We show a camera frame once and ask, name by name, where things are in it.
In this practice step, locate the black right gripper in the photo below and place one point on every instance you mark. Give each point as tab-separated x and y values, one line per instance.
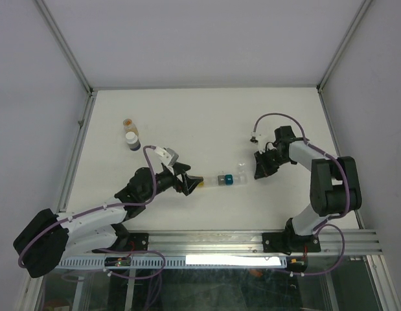
262	170

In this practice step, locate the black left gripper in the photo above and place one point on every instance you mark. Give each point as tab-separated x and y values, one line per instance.
188	182

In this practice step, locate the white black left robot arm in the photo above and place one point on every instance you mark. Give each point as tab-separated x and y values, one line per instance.
52	237

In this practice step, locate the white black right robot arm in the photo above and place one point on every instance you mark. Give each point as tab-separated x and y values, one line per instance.
334	189

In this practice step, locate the clear vial orange pills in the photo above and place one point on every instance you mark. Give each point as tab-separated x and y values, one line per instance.
129	126

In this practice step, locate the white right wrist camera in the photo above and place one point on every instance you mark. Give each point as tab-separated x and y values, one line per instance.
260	140

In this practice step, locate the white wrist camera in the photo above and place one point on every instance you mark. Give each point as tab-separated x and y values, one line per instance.
260	140
167	156

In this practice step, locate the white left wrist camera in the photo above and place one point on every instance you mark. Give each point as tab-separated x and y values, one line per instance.
167	156

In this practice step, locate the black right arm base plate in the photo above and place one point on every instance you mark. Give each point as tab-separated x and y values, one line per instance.
283	242

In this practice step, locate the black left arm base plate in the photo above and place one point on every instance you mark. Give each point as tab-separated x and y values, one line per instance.
127	243

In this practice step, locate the white slotted cable duct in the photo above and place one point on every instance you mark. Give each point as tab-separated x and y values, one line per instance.
99	262

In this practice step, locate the aluminium frame rail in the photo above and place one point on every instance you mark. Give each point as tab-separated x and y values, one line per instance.
355	242

